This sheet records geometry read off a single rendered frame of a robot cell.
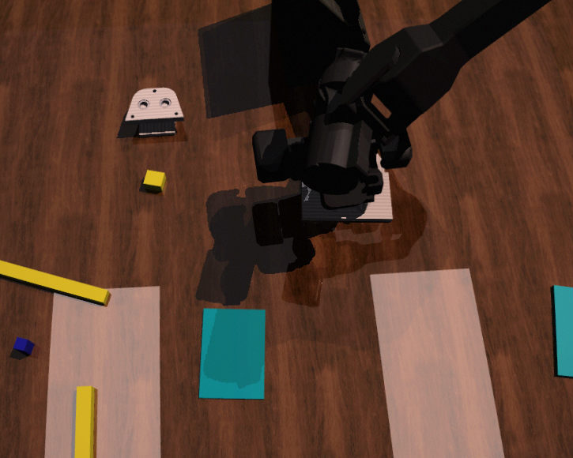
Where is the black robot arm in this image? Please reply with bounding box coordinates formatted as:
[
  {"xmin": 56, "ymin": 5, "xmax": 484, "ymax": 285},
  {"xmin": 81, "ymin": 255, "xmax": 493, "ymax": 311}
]
[{"xmin": 300, "ymin": 0, "xmax": 551, "ymax": 210}]

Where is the small blue cube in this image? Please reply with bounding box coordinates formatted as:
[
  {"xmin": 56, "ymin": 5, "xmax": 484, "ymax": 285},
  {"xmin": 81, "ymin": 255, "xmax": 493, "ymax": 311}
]
[{"xmin": 13, "ymin": 337, "xmax": 35, "ymax": 355}]

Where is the yellow flat bar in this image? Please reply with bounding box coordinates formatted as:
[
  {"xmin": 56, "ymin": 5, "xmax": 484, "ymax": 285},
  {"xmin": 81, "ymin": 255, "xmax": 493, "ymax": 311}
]
[{"xmin": 0, "ymin": 260, "xmax": 110, "ymax": 305}]

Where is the pink rectangular plate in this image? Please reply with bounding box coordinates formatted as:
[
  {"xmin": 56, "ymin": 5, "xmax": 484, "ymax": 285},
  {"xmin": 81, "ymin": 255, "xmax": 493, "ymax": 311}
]
[{"xmin": 301, "ymin": 172, "xmax": 393, "ymax": 222}]

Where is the pink plate with two round holes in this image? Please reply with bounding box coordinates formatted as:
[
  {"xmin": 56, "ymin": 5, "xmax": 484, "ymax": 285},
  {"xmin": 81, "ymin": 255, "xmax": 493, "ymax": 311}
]
[{"xmin": 126, "ymin": 88, "xmax": 184, "ymax": 125}]

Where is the teal rectangular plate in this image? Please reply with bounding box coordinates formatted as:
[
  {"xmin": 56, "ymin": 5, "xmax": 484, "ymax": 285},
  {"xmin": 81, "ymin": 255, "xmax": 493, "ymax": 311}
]
[{"xmin": 199, "ymin": 308, "xmax": 266, "ymax": 400}]

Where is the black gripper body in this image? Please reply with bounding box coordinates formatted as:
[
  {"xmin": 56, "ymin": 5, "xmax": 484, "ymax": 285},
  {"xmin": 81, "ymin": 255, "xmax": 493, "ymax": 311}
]
[{"xmin": 252, "ymin": 129, "xmax": 412, "ymax": 183}]

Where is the teal rectangular block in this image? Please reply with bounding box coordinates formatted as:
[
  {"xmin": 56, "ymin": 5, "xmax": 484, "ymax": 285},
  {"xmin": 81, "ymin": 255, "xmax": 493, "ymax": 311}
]
[{"xmin": 552, "ymin": 285, "xmax": 573, "ymax": 377}]

